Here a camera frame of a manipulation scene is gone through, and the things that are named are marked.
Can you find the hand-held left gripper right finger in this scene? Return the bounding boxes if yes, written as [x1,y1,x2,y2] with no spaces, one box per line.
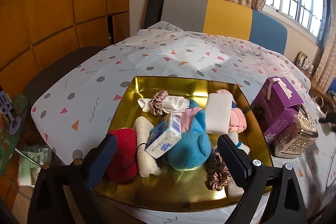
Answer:
[217,134,308,224]

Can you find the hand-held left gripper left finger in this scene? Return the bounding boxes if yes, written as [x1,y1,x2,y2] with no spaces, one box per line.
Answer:
[28,133,118,224]

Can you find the white knitted gloves blue stripe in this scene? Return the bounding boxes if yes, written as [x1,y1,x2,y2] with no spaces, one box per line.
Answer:
[227,132,250,155]

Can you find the brown satin scrunchie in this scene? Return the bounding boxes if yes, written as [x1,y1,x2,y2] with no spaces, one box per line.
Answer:
[206,152,233,191]

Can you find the red plush toy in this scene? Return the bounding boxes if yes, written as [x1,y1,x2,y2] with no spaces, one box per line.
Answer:
[108,128,139,184]

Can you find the pink towel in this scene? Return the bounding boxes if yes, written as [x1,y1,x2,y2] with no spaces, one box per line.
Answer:
[218,89,248,133]

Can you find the blue plush toy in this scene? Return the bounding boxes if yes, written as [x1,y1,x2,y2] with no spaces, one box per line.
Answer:
[163,99,212,170]

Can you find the beige bandage roll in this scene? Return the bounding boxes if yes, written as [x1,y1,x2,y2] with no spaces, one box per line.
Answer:
[134,116,162,178]

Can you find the white sponge block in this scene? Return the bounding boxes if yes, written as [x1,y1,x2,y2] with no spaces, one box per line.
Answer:
[205,93,233,134]

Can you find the blue tissue packet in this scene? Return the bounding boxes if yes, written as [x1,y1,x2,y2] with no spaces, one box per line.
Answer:
[144,113,182,160]

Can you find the gold metal tray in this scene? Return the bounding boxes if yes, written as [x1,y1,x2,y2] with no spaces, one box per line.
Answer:
[91,76,275,212]

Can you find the white mesh cloth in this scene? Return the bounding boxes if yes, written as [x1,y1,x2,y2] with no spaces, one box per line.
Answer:
[138,96,189,116]

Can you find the pink satin scrunchie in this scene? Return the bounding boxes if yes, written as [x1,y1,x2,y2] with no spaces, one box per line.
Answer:
[150,91,169,116]

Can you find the purple cardboard box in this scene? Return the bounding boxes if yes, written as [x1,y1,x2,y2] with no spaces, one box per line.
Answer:
[251,76,304,144]

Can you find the green white paper packets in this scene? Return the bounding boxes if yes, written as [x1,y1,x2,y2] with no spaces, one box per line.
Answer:
[20,145,54,188]

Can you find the gold ornate tissue box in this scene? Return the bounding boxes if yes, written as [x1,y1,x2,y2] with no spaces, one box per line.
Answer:
[273,105,319,159]

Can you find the glass side table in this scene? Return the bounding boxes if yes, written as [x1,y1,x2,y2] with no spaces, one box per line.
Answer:
[0,94,29,176]

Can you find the purple ornament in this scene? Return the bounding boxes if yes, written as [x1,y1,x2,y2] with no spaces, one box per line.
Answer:
[0,91,22,135]

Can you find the printed plastic tablecloth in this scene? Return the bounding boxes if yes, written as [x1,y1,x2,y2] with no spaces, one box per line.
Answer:
[30,21,336,224]

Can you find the group of small boxes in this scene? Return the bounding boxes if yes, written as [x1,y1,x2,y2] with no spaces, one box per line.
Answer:
[296,51,314,73]

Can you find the beige pink curtain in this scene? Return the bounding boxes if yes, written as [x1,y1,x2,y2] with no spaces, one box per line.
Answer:
[312,48,336,93]

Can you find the grey yellow blue sofa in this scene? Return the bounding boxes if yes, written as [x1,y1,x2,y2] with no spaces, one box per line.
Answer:
[143,0,288,55]

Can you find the wooden wardrobe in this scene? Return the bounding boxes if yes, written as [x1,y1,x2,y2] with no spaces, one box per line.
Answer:
[0,0,132,83]

